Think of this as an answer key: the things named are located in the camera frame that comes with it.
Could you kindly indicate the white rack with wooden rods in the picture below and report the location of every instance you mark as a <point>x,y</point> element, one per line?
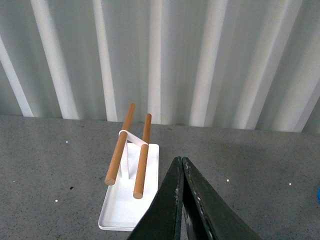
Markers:
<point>132,177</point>

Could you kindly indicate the blue microfiber cloth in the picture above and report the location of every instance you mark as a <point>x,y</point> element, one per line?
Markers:
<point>318,195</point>

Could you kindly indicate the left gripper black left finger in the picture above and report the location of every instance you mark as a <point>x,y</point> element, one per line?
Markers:
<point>163,219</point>

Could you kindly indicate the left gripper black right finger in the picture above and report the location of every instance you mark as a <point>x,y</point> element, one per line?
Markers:
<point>207,216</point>

